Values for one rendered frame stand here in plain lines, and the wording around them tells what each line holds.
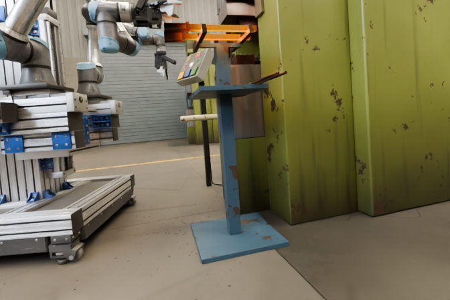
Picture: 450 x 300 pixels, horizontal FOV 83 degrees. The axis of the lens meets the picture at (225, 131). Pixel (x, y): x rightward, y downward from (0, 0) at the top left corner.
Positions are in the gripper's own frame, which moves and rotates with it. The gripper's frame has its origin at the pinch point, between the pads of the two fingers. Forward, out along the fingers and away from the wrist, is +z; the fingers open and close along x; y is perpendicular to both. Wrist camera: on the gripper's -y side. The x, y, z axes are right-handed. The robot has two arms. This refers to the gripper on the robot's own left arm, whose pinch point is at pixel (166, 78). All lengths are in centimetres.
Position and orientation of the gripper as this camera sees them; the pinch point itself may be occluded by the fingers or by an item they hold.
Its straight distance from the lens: 205.5
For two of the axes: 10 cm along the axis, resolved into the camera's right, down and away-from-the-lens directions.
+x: 0.3, 0.5, -10.0
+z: 0.7, 10.0, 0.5
